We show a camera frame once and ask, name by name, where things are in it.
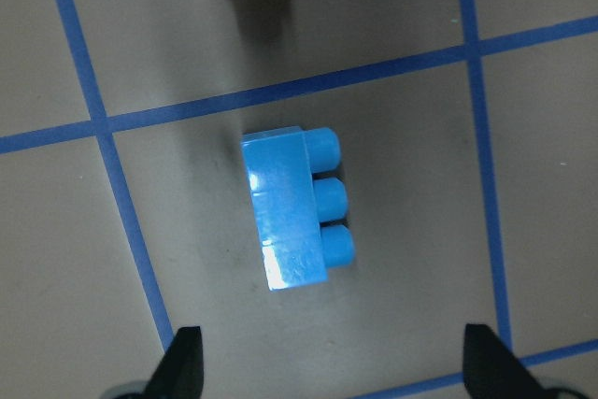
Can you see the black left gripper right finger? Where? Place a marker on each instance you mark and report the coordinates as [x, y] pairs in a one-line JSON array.
[[490, 370]]

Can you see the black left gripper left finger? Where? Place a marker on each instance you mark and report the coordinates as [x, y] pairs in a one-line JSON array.
[[181, 371]]

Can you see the blue toy block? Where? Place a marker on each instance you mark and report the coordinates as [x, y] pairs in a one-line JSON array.
[[299, 206]]

